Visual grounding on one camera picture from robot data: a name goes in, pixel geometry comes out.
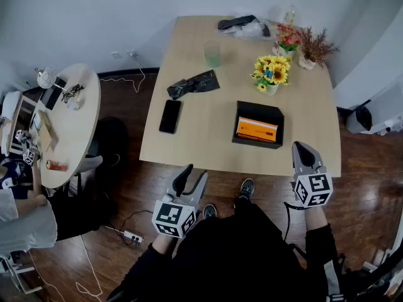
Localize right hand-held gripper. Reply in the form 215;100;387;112
291;141;334;209

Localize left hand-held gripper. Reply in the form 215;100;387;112
151;164;208;239

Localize orange box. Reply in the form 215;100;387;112
236;116;279;143

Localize black box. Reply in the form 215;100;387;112
232;100;285;150

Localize person's left forearm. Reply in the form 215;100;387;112
108;233;180;302

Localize person's right forearm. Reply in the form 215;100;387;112
304;204;340;289

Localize person's right shoe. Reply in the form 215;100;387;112
236;178;255;201

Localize black smartphone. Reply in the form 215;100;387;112
158;99;183;135

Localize bin with black liner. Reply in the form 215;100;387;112
346;104;374;134

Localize white power strip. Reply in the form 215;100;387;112
123;230;144;244

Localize person's black clothed body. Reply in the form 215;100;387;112
171;196;319;302

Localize sunflower bouquet in vase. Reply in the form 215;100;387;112
249;55;293;96

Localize black chair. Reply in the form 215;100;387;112
88;116;130;169

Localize crumpled black plastic bag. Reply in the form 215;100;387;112
166;69;221;101

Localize dried brown plant in vase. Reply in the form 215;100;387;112
295;26;341;71

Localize red flowers in white pot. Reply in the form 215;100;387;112
272;23;302;59

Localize round wooden table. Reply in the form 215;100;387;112
31;63;101;189

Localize green translucent cup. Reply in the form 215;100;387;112
203;40;222;69

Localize orange drink can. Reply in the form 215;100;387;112
45;159;69;172

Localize black and clear bags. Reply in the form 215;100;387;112
219;14;278;40

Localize clear plastic bottle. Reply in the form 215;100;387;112
282;4;297;26

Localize black glasses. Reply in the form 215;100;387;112
61;84;85;103

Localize long black pouch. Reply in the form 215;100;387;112
217;14;259;30

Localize wooden box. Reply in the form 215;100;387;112
37;109;59;152

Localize black tablet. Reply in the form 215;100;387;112
40;77;67;111

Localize white globe desk lamp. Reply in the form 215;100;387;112
34;67;69;94

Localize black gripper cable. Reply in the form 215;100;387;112
283;201;308;254

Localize black floor cable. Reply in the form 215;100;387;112
108;210;155;248

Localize white charger cable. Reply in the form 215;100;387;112
99;53;146;94

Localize white floor cable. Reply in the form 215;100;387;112
28;234;105;302

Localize white metal frame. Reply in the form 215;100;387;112
0;253;42;295

